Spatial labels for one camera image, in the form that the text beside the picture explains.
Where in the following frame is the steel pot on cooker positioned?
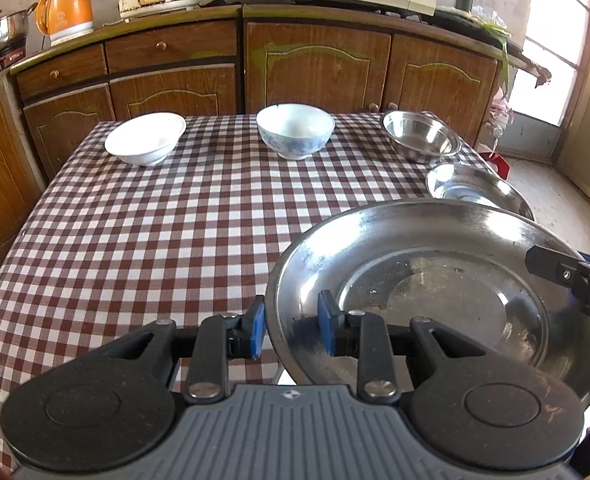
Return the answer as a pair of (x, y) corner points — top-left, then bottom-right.
(0, 2), (37, 72)

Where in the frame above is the orange electric kettle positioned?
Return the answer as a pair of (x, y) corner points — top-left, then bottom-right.
(35, 0), (94, 47)

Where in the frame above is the steel bowl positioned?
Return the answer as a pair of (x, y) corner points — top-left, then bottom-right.
(381, 110), (463, 164)

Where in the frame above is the white shallow bowl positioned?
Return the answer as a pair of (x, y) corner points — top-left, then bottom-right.
(104, 112), (187, 167)

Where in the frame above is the brown wooden kitchen cabinet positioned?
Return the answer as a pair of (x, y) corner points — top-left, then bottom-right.
(0, 4), (536, 266)

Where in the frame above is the green onion stalk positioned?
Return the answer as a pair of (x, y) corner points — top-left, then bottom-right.
(474, 16), (511, 96)

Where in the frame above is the red bag on floor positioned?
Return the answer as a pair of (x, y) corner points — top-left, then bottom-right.
(479, 152), (511, 180)

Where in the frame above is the clear plastic bag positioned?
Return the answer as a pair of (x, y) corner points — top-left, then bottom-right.
(470, 4), (508, 30)

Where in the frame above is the large steel plate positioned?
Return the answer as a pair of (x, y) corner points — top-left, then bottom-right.
(266, 200), (590, 404)

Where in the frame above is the small steel plate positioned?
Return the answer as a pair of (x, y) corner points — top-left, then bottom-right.
(425, 164), (536, 221)

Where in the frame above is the blue white porcelain bowl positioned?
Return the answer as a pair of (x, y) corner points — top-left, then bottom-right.
(256, 103), (335, 162)

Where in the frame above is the red white checkered tablecloth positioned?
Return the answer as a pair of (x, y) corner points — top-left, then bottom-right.
(0, 109), (532, 470)

